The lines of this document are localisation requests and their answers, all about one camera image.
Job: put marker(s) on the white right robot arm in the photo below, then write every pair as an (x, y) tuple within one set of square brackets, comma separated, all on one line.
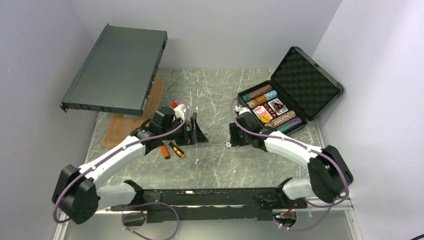
[(328, 176)]

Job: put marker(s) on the orange black screwdriver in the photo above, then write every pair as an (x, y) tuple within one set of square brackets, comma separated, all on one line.
[(178, 151)]

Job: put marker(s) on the red playing card deck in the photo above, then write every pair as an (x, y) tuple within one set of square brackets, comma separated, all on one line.
[(261, 110)]

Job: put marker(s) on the dark grey rack server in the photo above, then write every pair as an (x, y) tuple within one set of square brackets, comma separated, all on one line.
[(118, 73)]

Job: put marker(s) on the brown wooden board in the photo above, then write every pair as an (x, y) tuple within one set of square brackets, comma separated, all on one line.
[(121, 125)]

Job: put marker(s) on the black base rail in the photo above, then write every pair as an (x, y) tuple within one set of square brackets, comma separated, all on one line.
[(195, 204)]

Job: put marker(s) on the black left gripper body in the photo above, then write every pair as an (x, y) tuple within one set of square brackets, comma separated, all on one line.
[(180, 136)]

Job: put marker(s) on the black poker set case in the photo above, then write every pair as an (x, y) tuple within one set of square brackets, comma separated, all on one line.
[(298, 82)]

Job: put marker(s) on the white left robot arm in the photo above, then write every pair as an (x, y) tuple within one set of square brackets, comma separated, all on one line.
[(80, 191)]

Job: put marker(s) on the red black triangular button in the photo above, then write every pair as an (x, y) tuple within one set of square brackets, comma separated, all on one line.
[(278, 107)]

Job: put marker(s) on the yellow dealer button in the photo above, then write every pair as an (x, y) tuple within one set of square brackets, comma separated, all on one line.
[(265, 118)]

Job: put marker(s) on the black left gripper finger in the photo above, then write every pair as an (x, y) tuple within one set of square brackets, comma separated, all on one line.
[(191, 132), (201, 137)]

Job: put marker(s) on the blue playing card deck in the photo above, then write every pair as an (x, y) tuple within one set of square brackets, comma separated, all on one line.
[(272, 107)]

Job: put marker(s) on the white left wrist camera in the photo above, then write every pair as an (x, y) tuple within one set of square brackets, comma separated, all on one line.
[(180, 110)]

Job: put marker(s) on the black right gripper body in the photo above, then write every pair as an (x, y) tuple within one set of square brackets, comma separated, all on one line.
[(243, 137)]

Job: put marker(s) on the grey metal clamp tool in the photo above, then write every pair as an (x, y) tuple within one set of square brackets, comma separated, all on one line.
[(193, 118)]

